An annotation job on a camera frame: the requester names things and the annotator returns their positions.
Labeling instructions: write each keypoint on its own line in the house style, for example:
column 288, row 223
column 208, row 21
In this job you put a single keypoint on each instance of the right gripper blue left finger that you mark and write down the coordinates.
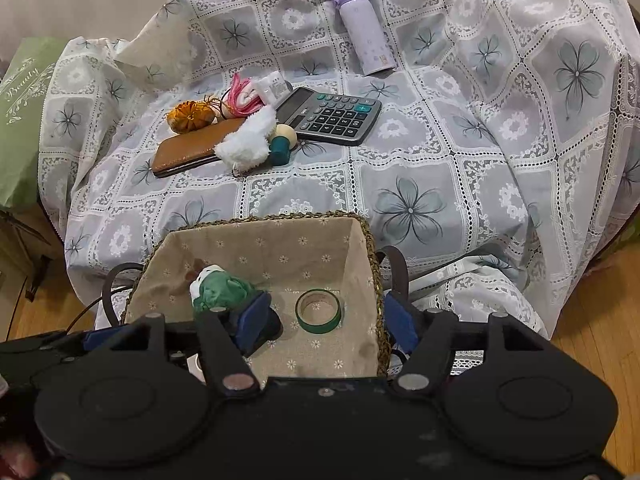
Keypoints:
column 225, row 337

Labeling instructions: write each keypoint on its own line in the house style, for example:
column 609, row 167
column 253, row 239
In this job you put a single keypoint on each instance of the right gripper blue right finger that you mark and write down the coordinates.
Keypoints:
column 427, row 338

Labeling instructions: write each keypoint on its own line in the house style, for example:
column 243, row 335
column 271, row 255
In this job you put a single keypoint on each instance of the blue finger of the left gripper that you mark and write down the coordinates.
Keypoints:
column 108, row 338

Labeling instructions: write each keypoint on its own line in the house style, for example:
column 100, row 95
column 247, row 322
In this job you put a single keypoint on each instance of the green frog plush toy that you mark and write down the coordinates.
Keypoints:
column 215, row 289

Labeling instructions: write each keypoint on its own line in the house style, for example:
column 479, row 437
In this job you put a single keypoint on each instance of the green tape roll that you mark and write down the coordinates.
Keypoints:
column 318, row 311

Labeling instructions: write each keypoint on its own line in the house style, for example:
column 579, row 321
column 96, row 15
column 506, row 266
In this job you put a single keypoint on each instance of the white fluffy plush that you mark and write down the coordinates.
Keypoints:
column 248, row 147

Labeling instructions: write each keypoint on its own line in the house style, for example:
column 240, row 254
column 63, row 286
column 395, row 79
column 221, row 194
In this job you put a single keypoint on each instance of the teal and cream mushroom stamp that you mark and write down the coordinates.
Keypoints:
column 281, row 143

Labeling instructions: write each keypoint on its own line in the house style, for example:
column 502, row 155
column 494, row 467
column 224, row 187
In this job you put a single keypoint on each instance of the orange pumpkin pouch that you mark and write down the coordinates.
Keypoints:
column 189, row 116

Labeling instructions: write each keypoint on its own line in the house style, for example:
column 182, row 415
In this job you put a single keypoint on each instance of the pink and white cloth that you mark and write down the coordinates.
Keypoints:
column 243, row 99

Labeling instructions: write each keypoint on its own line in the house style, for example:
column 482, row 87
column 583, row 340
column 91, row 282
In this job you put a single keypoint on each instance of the small white tube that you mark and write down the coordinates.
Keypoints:
column 272, row 89

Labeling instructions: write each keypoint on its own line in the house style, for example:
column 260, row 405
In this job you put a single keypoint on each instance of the black mushroom-shaped stamp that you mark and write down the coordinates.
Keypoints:
column 265, row 327

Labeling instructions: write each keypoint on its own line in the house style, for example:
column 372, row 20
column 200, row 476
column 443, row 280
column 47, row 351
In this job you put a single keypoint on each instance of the beige tape roll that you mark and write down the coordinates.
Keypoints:
column 194, row 367

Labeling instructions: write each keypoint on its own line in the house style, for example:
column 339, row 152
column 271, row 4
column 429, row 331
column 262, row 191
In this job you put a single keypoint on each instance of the woven basket with fabric liner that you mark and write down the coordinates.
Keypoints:
column 285, row 256

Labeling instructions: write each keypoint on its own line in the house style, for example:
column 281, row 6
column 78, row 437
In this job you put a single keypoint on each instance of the brown leather wallet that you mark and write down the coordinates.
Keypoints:
column 192, row 149

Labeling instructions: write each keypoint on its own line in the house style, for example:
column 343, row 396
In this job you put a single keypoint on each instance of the floral lace cloth cover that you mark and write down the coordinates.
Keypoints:
column 504, row 157

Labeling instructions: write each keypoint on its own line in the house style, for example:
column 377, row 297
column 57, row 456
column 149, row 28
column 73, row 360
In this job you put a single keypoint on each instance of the grey desk calculator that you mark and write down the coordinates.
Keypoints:
column 328, row 117

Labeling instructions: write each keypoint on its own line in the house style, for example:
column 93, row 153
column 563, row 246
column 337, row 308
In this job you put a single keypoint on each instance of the green cushion with lettering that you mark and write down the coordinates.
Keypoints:
column 23, row 88

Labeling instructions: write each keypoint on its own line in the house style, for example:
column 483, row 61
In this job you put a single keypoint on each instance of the purple water bottle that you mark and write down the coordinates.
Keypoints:
column 366, row 33

